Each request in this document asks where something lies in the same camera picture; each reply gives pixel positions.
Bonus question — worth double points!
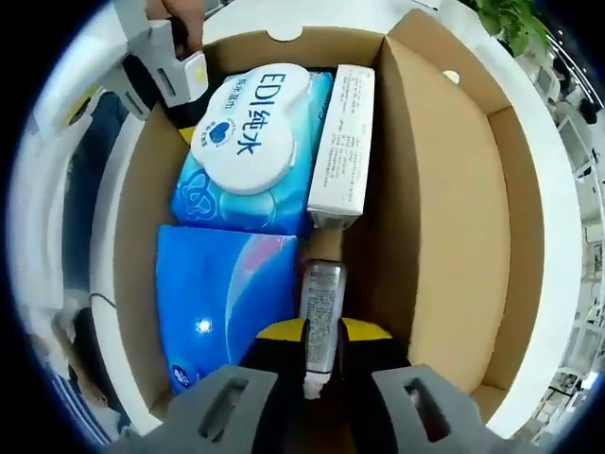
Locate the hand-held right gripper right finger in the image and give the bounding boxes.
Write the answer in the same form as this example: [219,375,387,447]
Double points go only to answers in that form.
[337,317,503,454]

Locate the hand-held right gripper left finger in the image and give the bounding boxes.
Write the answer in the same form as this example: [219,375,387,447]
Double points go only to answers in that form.
[112,317,312,454]

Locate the clear printed tube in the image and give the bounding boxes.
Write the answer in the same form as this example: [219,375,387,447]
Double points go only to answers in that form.
[301,257,350,402]

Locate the blue tissue pack soft item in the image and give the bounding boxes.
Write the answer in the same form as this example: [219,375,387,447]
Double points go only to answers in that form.
[154,223,307,400]

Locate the blue wet wipes pack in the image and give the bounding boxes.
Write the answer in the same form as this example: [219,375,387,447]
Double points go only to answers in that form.
[170,61,336,236]

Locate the white green carton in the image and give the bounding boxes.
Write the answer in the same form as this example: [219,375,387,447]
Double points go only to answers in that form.
[305,63,378,230]

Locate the brown cardboard shoe box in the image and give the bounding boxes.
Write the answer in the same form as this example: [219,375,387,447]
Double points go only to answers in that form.
[112,8,531,424]

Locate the potted green plant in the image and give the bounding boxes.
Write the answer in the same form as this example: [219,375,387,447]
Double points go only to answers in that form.
[472,0,553,57]

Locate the black cable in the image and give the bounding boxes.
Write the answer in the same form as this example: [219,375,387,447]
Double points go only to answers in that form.
[86,291,119,314]

